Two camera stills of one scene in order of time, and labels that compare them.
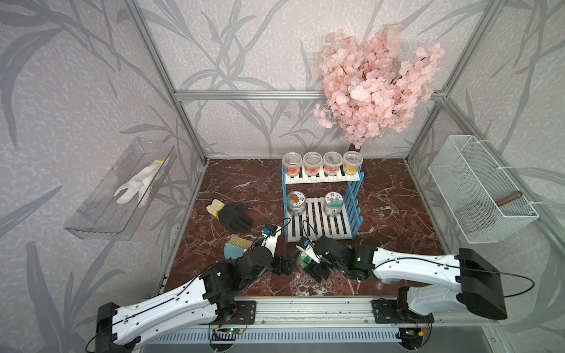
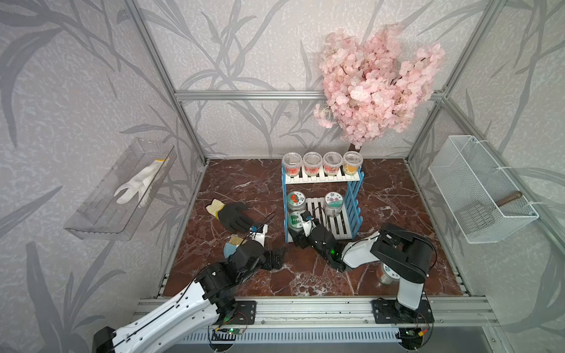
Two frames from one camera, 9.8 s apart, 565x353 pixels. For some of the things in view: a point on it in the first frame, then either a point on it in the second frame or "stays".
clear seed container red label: x=293 y=162 stays
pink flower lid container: x=333 y=204 stays
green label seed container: x=303 y=260 -> x=296 y=221
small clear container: x=352 y=161 stays
